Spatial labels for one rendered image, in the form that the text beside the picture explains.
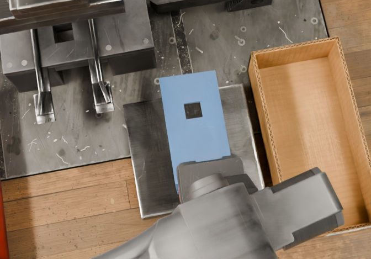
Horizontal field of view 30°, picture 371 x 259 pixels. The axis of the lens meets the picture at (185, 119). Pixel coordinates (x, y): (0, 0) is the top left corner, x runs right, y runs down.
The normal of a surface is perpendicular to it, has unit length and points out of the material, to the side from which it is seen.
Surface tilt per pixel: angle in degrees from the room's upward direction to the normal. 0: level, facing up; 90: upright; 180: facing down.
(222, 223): 14
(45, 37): 0
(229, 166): 26
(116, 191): 0
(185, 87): 5
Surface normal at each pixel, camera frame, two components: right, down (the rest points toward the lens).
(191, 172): 0.09, 0.18
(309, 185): -0.09, -0.23
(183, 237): 0.20, -0.34
